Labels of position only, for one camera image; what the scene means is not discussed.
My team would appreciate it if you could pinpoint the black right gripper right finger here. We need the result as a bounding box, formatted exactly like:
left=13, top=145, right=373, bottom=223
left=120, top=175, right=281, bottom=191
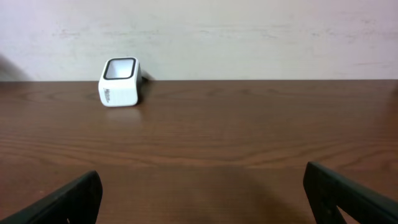
left=303, top=162, right=397, bottom=224

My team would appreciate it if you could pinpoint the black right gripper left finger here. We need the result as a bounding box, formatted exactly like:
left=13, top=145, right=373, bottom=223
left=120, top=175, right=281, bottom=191
left=1, top=170, right=103, bottom=224

